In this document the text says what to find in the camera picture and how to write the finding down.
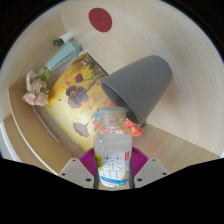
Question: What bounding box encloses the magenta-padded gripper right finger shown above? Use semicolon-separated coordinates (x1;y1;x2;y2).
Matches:
127;147;170;190

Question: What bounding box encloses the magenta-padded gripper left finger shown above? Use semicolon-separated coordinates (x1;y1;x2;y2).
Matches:
58;148;100;190

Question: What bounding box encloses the clear plastic drink bottle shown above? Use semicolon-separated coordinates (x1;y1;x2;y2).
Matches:
93;106;134;189

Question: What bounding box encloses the red plush toy figure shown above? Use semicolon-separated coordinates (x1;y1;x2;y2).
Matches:
93;103;144;138

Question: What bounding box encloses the white light bar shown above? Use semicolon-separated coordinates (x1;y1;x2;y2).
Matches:
31;104;61;144

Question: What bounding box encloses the yellow poppy flower painting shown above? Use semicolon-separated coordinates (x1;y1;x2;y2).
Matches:
44;52;116;153

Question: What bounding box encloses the light wooden desk shelf unit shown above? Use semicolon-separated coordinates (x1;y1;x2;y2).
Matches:
0;86;79;168

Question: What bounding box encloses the grey plastic cup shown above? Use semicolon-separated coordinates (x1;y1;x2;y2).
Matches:
99;54;174;127

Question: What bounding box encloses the teal faceted vase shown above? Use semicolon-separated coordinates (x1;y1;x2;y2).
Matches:
44;39;83;72

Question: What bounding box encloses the small plant in white pot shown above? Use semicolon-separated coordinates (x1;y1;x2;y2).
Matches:
52;32;74;48

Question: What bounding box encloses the flat round red coaster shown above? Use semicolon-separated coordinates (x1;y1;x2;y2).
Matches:
88;7;113;33

